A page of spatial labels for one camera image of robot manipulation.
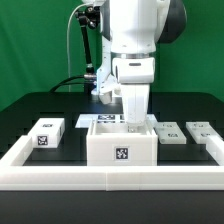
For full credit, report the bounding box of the white cabinet door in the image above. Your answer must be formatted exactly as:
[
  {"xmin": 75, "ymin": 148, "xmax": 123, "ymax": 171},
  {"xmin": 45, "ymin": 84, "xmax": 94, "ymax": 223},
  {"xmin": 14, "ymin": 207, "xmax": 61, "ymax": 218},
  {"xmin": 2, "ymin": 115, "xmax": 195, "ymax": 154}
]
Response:
[
  {"xmin": 186, "ymin": 121, "xmax": 218, "ymax": 144},
  {"xmin": 155, "ymin": 122, "xmax": 187, "ymax": 144}
]

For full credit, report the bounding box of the white cable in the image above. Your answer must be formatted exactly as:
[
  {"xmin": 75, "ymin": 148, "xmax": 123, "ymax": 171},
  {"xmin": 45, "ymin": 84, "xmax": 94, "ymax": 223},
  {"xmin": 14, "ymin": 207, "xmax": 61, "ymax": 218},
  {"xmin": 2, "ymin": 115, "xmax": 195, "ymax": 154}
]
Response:
[{"xmin": 66, "ymin": 3, "xmax": 88, "ymax": 93}]

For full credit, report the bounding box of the white cabinet top block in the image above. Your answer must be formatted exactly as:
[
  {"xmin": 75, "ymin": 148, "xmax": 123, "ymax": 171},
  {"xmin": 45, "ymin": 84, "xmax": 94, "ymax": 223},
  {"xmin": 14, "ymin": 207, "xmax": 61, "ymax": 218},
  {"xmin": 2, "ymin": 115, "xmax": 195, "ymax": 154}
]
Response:
[{"xmin": 28, "ymin": 118, "xmax": 65, "ymax": 148}]

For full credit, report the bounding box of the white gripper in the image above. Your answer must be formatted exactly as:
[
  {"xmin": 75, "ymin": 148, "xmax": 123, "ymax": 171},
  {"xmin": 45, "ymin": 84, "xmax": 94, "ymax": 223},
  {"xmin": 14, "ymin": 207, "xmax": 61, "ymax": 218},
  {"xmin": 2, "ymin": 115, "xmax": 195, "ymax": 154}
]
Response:
[{"xmin": 112, "ymin": 57, "xmax": 155, "ymax": 132}]

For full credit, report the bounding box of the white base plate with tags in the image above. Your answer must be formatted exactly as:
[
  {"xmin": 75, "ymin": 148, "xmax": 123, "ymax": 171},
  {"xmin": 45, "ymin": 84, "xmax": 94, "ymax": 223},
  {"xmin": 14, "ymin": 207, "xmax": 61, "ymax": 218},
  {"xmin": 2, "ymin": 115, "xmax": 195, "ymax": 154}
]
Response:
[{"xmin": 75, "ymin": 113, "xmax": 158, "ymax": 129}]

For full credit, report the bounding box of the black cable bundle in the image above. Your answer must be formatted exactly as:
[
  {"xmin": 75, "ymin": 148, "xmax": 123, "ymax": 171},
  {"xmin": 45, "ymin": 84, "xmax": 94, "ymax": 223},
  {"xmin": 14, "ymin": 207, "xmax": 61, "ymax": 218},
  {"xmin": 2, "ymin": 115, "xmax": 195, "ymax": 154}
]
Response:
[{"xmin": 49, "ymin": 75, "xmax": 98, "ymax": 93}]

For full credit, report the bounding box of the white U-shaped obstacle wall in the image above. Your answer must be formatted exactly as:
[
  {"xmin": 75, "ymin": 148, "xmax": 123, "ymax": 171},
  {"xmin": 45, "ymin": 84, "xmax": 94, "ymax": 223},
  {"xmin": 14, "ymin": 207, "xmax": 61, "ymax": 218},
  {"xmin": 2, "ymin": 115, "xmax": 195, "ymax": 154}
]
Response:
[{"xmin": 0, "ymin": 136, "xmax": 224, "ymax": 191}]

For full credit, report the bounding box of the white cabinet body box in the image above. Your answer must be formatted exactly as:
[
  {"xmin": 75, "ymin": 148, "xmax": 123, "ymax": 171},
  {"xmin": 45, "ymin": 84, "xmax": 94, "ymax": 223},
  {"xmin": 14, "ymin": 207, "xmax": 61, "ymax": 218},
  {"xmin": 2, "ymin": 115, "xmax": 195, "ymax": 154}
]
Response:
[{"xmin": 86, "ymin": 120, "xmax": 158, "ymax": 166}]

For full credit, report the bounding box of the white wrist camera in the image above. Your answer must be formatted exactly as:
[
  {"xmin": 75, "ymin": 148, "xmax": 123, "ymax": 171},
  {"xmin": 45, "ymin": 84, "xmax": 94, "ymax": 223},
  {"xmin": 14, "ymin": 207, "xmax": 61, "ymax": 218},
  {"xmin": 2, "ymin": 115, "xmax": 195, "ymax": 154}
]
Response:
[{"xmin": 99, "ymin": 79, "xmax": 121, "ymax": 104}]

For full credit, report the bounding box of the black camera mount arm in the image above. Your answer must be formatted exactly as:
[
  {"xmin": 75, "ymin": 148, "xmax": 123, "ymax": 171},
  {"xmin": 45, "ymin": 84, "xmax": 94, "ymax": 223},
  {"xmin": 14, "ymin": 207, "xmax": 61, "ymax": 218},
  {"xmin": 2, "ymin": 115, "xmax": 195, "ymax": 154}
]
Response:
[{"xmin": 75, "ymin": 5, "xmax": 100, "ymax": 77}]

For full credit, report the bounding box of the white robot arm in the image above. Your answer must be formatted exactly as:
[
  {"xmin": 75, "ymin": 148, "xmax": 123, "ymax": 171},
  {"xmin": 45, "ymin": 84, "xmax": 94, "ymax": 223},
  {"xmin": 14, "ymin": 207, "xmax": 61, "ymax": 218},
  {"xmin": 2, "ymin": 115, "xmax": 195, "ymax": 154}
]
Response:
[{"xmin": 82, "ymin": 0, "xmax": 187, "ymax": 132}]

